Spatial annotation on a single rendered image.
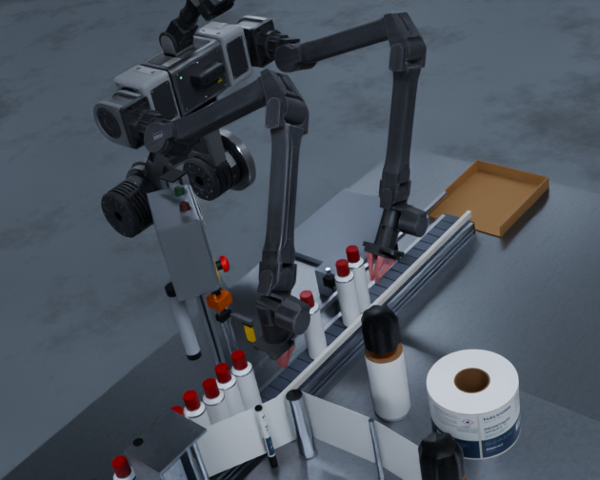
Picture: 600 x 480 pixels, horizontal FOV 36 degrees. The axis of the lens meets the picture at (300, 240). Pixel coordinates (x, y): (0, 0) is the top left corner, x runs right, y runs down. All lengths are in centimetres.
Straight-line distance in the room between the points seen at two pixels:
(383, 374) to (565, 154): 285
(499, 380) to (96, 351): 236
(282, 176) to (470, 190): 109
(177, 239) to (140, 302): 234
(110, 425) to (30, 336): 189
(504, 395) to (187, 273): 73
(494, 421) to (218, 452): 61
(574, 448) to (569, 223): 92
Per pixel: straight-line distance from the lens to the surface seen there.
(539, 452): 215
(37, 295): 459
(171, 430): 197
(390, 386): 215
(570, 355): 244
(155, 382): 257
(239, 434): 211
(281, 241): 207
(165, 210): 201
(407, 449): 197
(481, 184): 308
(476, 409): 205
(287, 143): 209
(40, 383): 408
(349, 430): 208
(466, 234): 281
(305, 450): 218
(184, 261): 199
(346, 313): 246
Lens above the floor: 250
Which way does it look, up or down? 35 degrees down
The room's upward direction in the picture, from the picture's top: 12 degrees counter-clockwise
